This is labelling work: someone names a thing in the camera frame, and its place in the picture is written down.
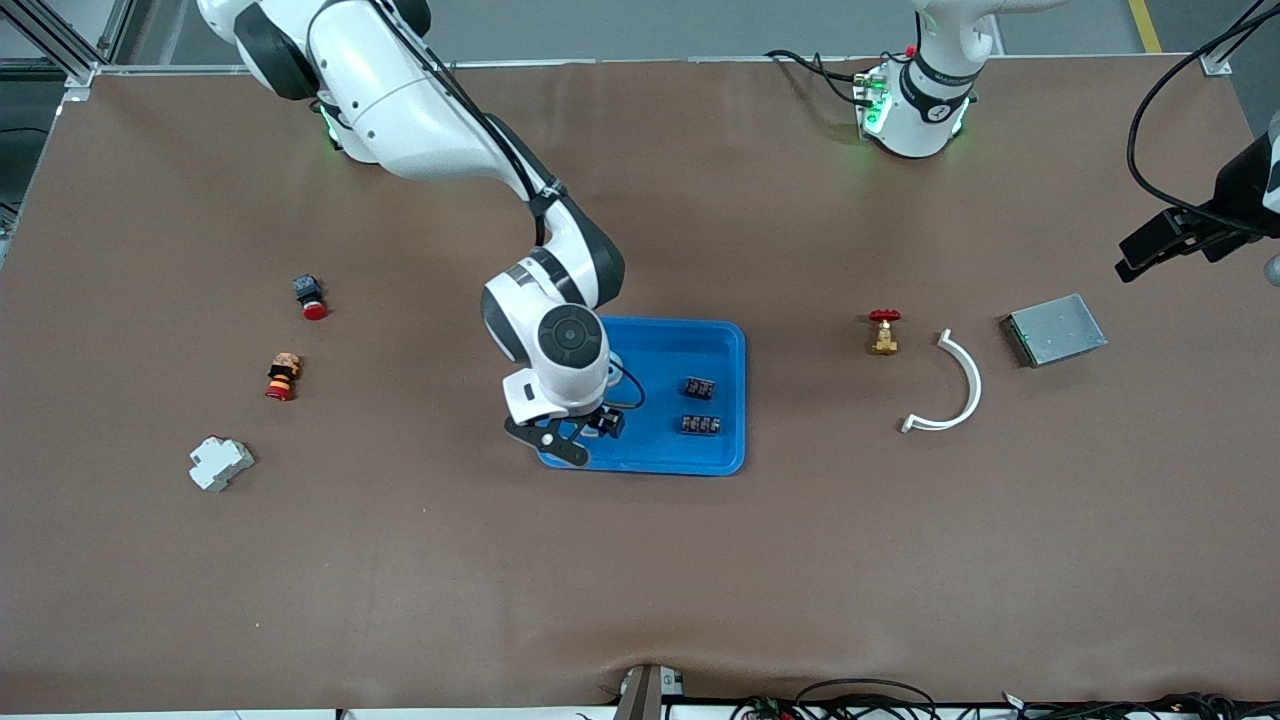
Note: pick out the aluminium frame post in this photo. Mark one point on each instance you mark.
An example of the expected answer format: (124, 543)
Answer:
(1216, 64)
(80, 75)

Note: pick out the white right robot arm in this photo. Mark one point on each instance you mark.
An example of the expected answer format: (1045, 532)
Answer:
(400, 90)

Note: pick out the red button with dark body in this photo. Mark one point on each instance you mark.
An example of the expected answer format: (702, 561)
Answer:
(310, 297)

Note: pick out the red button with yellow body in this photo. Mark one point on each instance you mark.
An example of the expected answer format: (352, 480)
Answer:
(283, 377)

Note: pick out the grey metal camera post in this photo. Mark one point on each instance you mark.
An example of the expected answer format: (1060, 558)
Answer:
(645, 695)

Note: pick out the brown table mat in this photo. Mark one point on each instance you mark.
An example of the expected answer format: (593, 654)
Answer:
(640, 560)

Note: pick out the grey metal box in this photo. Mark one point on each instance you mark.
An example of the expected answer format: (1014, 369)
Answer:
(1058, 330)

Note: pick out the white curved plastic bracket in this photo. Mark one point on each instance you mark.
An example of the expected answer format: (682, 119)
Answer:
(972, 385)

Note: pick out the white circuit breaker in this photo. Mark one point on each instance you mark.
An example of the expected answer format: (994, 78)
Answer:
(220, 464)

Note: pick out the blue plastic tray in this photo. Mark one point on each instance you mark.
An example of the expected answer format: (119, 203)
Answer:
(660, 345)

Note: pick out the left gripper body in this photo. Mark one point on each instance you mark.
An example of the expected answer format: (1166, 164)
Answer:
(1226, 201)

